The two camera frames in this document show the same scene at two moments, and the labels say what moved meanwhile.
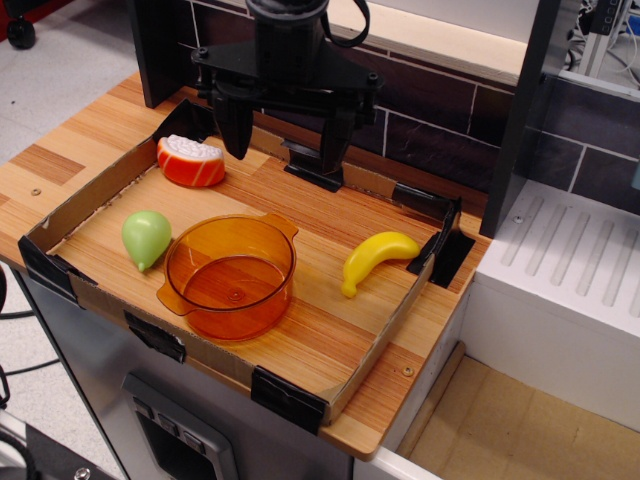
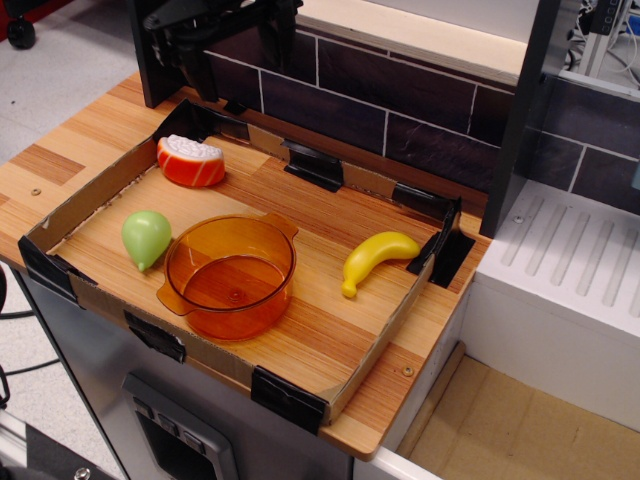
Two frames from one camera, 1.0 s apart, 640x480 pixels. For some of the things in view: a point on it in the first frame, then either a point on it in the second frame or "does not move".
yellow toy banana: x=376 y=250 does not move
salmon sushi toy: x=191 y=163 does not move
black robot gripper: x=289 y=63 → x=210 y=23
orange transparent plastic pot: x=230 y=275 does not move
